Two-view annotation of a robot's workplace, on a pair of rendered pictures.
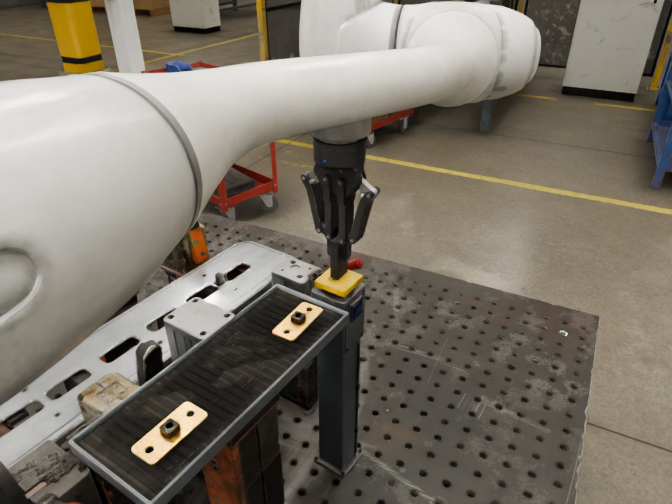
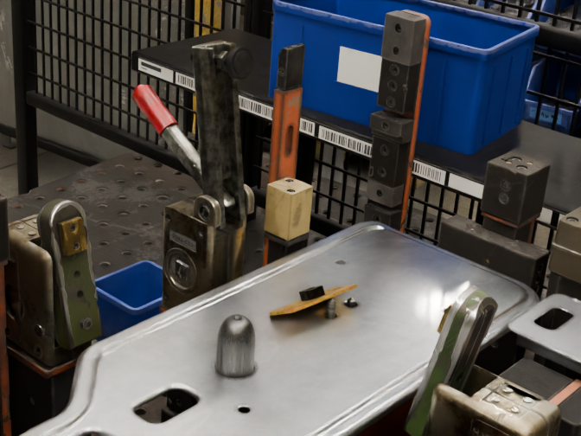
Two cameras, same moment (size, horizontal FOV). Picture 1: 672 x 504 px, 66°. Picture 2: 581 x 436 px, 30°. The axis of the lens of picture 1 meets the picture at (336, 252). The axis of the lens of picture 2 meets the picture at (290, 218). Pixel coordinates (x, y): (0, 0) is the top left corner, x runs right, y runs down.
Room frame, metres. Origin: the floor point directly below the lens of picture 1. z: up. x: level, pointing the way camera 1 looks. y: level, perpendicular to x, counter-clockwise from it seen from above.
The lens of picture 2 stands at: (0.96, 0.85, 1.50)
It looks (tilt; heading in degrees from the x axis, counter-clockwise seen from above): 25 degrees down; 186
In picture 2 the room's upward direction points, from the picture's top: 5 degrees clockwise
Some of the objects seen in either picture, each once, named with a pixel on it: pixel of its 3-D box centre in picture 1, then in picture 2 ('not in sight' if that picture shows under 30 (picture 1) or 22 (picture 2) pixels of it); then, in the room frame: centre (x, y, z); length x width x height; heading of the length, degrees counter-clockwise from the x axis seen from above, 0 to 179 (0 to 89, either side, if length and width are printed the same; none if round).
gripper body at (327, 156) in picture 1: (339, 165); not in sight; (0.71, 0.00, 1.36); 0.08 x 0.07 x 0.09; 56
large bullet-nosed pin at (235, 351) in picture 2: not in sight; (235, 349); (0.21, 0.73, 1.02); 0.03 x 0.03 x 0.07
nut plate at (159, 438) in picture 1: (170, 429); not in sight; (0.40, 0.19, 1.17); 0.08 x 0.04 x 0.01; 147
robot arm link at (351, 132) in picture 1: (339, 116); not in sight; (0.71, 0.00, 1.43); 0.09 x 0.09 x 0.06
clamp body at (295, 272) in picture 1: (299, 336); not in sight; (0.89, 0.08, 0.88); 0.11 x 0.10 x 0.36; 56
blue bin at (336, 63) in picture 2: not in sight; (399, 61); (-0.40, 0.83, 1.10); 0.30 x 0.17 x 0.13; 64
